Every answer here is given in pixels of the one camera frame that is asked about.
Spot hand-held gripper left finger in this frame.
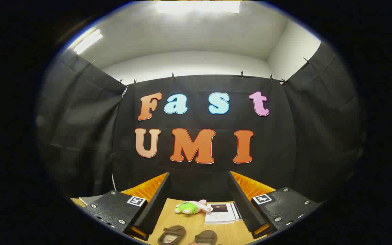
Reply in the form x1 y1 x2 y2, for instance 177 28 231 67
82 172 172 242

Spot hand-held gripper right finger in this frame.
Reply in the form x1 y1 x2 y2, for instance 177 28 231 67
227 171 322 240

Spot brown fuzzy shoe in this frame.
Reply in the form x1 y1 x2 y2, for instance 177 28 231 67
194 230 218 245
158 225 186 245

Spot blue cover book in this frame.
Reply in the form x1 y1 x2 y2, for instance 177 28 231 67
232 202 243 221

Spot white book with dark photo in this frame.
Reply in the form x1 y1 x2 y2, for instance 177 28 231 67
205 202 238 225

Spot green and pink plush toy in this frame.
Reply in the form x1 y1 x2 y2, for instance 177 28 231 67
175 199 213 215

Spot black backdrop cloth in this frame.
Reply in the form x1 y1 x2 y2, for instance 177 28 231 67
36 41 366 205

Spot ceiling light panel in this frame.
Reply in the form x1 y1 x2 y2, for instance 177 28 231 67
73 28 104 55
156 0 241 15

